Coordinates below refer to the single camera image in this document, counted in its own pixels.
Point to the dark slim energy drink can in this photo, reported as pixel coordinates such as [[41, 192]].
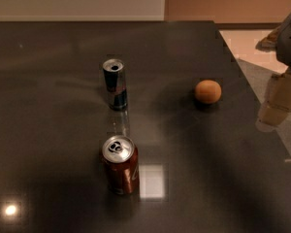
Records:
[[114, 74]]

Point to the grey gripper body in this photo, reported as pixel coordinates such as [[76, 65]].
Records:
[[283, 42]]

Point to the red coke can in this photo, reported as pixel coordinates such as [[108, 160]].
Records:
[[120, 158]]

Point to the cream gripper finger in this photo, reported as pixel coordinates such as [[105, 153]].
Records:
[[276, 107]]

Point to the orange fruit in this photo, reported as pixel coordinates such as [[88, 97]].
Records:
[[207, 92]]

